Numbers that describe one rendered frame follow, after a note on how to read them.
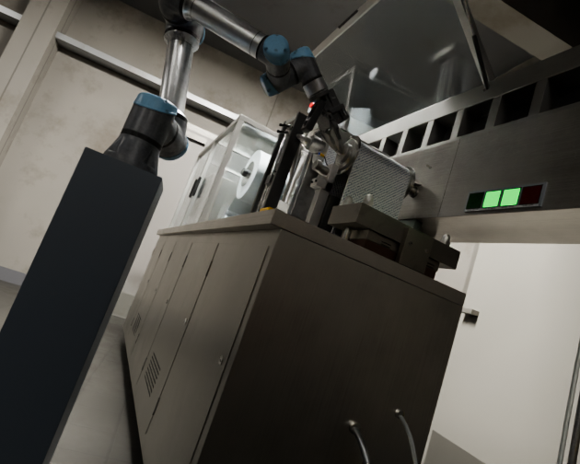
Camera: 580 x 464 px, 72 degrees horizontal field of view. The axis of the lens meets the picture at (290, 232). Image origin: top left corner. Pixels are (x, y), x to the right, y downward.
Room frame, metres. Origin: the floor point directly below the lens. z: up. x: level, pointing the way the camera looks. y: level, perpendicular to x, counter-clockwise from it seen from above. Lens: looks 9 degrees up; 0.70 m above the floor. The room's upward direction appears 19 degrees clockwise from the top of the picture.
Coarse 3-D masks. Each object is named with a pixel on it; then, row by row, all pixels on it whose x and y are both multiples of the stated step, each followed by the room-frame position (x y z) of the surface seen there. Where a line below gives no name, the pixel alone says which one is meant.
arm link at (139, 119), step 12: (144, 96) 1.06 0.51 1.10; (156, 96) 1.06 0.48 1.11; (132, 108) 1.08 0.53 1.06; (144, 108) 1.06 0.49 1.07; (156, 108) 1.06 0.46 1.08; (168, 108) 1.08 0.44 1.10; (132, 120) 1.06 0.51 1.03; (144, 120) 1.06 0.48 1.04; (156, 120) 1.07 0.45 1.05; (168, 120) 1.10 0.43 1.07; (144, 132) 1.06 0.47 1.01; (156, 132) 1.08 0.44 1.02; (168, 132) 1.12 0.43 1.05; (168, 144) 1.18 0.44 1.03
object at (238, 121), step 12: (240, 120) 2.14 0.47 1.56; (252, 120) 2.16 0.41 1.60; (264, 132) 2.20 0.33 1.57; (228, 144) 2.15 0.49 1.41; (228, 156) 2.14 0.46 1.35; (192, 168) 3.22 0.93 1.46; (204, 168) 2.67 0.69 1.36; (216, 180) 2.14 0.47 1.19; (192, 192) 2.62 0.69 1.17; (204, 204) 2.15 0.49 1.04; (204, 216) 2.14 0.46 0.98
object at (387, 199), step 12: (348, 180) 1.28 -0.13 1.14; (360, 180) 1.29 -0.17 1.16; (372, 180) 1.31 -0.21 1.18; (348, 192) 1.28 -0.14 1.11; (360, 192) 1.30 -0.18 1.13; (372, 192) 1.32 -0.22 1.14; (384, 192) 1.33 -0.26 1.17; (396, 192) 1.35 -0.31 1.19; (384, 204) 1.34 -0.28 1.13; (396, 204) 1.36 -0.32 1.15; (396, 216) 1.36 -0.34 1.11
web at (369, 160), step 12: (312, 156) 1.63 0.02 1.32; (360, 156) 1.28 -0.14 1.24; (372, 156) 1.30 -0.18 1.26; (384, 156) 1.34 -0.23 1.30; (360, 168) 1.29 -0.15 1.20; (372, 168) 1.30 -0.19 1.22; (384, 168) 1.32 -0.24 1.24; (396, 168) 1.34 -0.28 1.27; (336, 180) 1.39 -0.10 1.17; (384, 180) 1.33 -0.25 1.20; (396, 180) 1.35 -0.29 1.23; (408, 180) 1.36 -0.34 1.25; (300, 192) 1.63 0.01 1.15; (312, 192) 1.65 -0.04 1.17; (336, 192) 1.41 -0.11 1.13; (300, 204) 1.64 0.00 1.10; (300, 216) 1.65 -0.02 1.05
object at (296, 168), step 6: (306, 150) 1.97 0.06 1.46; (300, 156) 1.98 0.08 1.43; (306, 156) 1.99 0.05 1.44; (294, 162) 2.00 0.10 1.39; (300, 162) 1.99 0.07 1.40; (294, 168) 2.01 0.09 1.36; (300, 168) 2.01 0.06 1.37; (294, 174) 2.01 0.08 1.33; (300, 174) 2.03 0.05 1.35; (288, 180) 2.03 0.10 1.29; (294, 180) 2.02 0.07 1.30; (288, 186) 2.02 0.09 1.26; (294, 186) 2.03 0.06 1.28; (288, 192) 2.02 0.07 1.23; (282, 198) 2.03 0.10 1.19; (288, 198) 2.02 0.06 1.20; (282, 204) 1.99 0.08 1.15; (288, 204) 2.00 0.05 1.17; (282, 210) 1.99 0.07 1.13
